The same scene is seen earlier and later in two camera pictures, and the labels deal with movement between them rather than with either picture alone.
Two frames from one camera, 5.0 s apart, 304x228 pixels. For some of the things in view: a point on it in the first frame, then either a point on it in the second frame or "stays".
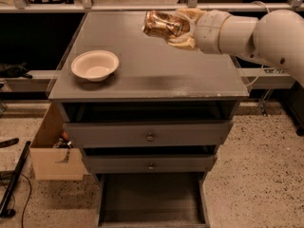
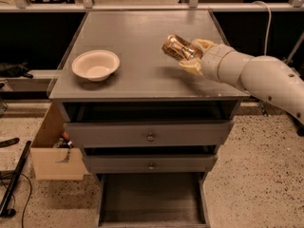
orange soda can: x=160 y=23 -> x=178 y=46
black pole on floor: x=5 y=211 stays
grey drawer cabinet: x=150 y=133 stays
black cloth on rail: x=14 y=70 stays
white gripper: x=208 y=31 -> x=211 y=62
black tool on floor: x=9 y=142 stays
